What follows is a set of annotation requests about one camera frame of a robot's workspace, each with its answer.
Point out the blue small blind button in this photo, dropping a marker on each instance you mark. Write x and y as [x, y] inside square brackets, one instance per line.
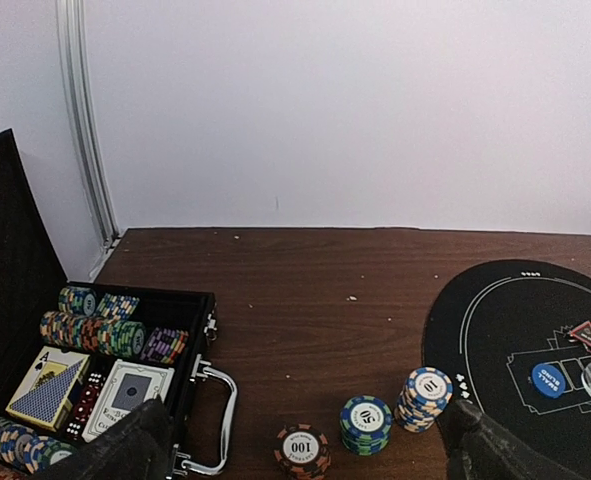
[548, 380]

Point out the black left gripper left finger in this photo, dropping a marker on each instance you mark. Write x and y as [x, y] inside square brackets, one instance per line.
[135, 448]

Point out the red triangular all-in marker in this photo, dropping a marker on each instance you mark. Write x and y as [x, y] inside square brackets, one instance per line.
[582, 334]

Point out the blue cream 10 chip stack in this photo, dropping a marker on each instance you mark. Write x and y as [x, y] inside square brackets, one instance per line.
[425, 395]

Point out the chips row in case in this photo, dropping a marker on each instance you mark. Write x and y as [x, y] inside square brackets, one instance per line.
[86, 302]
[24, 448]
[113, 337]

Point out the blue green 50 chip stack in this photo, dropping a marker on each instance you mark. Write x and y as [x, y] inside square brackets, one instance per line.
[365, 424]

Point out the blue-backed playing card box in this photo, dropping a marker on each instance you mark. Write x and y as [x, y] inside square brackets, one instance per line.
[50, 388]

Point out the round black poker mat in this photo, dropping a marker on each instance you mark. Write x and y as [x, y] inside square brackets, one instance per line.
[492, 323]

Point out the back chips row in case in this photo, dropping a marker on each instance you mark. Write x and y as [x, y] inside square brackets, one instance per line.
[86, 302]

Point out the orange black 100 chip stack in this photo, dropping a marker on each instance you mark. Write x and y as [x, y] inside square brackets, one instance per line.
[302, 452]

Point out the red dice row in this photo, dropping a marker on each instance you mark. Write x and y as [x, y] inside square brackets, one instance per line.
[80, 413]

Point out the front chips row in case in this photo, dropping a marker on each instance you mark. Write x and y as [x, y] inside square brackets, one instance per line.
[24, 448]

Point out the aluminium frame post left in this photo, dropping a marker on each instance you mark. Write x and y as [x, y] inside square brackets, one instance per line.
[71, 30]

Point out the white playing card box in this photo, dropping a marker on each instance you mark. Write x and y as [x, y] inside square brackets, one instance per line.
[128, 385]

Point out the purple chips in case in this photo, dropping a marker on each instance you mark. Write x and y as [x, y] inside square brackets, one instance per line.
[165, 346]

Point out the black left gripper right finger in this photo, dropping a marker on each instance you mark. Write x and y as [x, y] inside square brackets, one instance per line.
[480, 447]

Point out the black poker set case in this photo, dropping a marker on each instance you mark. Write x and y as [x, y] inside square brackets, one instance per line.
[31, 276]

